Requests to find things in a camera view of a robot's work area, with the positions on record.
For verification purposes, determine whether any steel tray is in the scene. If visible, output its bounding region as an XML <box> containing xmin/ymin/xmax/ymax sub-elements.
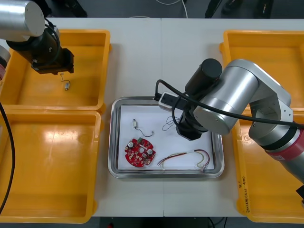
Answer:
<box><xmin>107</xmin><ymin>96</ymin><xmax>225</xmax><ymax>179</ymax></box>

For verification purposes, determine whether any yellow-orange bin with handwriting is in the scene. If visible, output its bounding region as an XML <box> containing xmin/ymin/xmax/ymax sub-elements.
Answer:
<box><xmin>228</xmin><ymin>110</ymin><xmax>304</xmax><ymax>224</ymax></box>

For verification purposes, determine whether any red and green-yellow wire harness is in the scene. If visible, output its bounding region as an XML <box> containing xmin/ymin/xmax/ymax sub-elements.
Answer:
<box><xmin>155</xmin><ymin>149</ymin><xmax>211</xmax><ymax>172</ymax></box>

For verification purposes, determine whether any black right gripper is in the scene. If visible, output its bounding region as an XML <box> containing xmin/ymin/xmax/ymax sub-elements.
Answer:
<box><xmin>176</xmin><ymin>115</ymin><xmax>206</xmax><ymax>142</ymax></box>

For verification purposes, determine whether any black stand leg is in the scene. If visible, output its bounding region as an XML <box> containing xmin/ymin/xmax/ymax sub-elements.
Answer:
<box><xmin>204</xmin><ymin>0</ymin><xmax>224</xmax><ymax>19</ymax></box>

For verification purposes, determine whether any white paper sheet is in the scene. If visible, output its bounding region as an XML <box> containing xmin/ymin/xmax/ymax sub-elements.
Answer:
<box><xmin>117</xmin><ymin>104</ymin><xmax>215</xmax><ymax>171</ymax></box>

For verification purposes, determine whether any small metal solenoid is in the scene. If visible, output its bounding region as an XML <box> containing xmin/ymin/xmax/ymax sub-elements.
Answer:
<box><xmin>132</xmin><ymin>118</ymin><xmax>155</xmax><ymax>138</ymax></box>
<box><xmin>60</xmin><ymin>74</ymin><xmax>72</xmax><ymax>92</ymax></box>

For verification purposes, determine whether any round red circuit board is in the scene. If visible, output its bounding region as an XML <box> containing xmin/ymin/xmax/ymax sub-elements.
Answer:
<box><xmin>124</xmin><ymin>137</ymin><xmax>157</xmax><ymax>169</ymax></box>

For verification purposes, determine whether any yellow-orange plastic bin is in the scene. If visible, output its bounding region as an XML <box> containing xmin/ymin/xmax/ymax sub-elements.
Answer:
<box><xmin>0</xmin><ymin>28</ymin><xmax>112</xmax><ymax>114</ymax></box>
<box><xmin>218</xmin><ymin>30</ymin><xmax>304</xmax><ymax>113</ymax></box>
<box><xmin>0</xmin><ymin>109</ymin><xmax>105</xmax><ymax>224</ymax></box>

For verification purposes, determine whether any white floor cable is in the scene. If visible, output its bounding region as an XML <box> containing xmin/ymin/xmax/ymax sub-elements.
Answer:
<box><xmin>154</xmin><ymin>0</ymin><xmax>189</xmax><ymax>19</ymax></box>

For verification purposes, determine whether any blue-white twisted wire harness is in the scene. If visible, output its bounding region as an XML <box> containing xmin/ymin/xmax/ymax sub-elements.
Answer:
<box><xmin>162</xmin><ymin>115</ymin><xmax>179</xmax><ymax>132</ymax></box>

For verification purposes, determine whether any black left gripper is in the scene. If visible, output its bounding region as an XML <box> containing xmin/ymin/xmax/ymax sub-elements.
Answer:
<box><xmin>31</xmin><ymin>47</ymin><xmax>75</xmax><ymax>75</ymax></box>

